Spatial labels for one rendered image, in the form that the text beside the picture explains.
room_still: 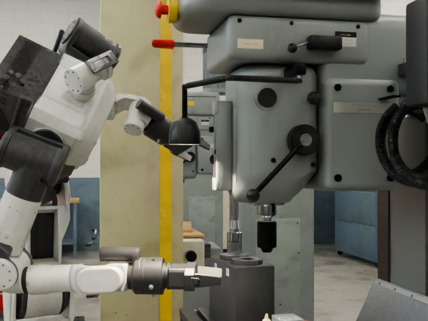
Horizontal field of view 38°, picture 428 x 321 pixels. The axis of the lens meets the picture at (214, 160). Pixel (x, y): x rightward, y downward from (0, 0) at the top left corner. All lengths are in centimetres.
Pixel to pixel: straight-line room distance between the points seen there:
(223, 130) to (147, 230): 179
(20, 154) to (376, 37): 87
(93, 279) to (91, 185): 894
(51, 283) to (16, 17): 933
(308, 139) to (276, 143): 7
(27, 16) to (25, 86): 912
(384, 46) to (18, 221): 95
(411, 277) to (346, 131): 43
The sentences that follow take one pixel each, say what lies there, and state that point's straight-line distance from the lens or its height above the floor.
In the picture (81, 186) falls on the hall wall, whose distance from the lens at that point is 1043.
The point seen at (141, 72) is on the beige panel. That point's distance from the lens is 320.
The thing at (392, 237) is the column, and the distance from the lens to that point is 173.
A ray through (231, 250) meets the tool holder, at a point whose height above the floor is 114.
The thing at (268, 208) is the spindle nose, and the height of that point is 130.
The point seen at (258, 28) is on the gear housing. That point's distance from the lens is 140.
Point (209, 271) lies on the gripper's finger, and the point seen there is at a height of 114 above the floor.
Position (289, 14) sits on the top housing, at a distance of 143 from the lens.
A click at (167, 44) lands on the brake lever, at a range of 157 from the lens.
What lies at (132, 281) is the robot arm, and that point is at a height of 112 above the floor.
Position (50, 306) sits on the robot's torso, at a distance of 195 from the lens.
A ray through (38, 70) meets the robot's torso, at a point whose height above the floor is 164.
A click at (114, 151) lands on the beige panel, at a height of 147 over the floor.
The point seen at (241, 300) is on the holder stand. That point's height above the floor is 102.
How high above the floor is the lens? 140
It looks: level
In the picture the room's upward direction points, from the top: straight up
